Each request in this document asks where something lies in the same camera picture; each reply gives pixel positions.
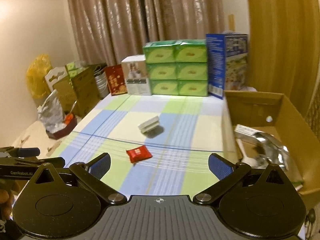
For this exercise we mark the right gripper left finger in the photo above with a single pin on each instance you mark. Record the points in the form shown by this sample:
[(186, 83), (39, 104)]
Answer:
[(89, 177)]

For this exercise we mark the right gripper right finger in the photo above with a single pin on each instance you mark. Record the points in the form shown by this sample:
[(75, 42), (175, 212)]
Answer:
[(229, 175)]

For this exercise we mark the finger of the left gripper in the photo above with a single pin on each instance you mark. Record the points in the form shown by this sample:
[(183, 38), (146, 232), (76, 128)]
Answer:
[(15, 161), (21, 152)]

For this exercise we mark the long white medicine box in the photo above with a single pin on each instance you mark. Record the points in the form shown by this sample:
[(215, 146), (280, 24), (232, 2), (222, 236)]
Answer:
[(244, 130)]

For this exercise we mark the silver foil bag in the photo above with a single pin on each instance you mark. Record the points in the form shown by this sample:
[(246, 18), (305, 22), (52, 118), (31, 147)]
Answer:
[(272, 150)]

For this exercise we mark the left hand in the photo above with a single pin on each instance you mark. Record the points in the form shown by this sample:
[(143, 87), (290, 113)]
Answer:
[(6, 201)]

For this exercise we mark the red tray with trash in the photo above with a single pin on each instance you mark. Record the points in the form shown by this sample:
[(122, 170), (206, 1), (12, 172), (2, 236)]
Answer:
[(57, 124)]

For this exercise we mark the red candy packet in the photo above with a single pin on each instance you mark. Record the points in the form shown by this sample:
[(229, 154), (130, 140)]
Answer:
[(138, 154)]

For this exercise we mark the checked tablecloth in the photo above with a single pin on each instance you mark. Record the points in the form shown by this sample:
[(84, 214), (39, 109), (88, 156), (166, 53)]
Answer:
[(190, 130)]

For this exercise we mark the brown paper bag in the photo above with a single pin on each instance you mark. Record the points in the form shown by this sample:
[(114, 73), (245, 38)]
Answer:
[(78, 94)]

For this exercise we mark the yellow plastic bag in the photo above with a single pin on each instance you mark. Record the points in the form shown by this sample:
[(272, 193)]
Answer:
[(35, 76)]

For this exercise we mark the red greeting card box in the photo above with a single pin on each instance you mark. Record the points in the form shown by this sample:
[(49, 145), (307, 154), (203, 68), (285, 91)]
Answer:
[(115, 80)]

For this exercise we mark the white product box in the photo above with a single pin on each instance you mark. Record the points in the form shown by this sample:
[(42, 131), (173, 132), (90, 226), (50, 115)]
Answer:
[(136, 75)]

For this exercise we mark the green tissue box pack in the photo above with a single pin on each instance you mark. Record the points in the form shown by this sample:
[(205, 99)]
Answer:
[(177, 67)]

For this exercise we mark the blue printed carton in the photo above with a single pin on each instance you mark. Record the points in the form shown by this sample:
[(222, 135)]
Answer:
[(227, 60)]

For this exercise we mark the beige curtain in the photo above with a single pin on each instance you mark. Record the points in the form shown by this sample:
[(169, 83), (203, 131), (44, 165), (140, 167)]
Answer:
[(107, 31)]

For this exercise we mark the white wall plug adapter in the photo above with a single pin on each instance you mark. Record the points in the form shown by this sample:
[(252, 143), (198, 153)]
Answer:
[(149, 125)]

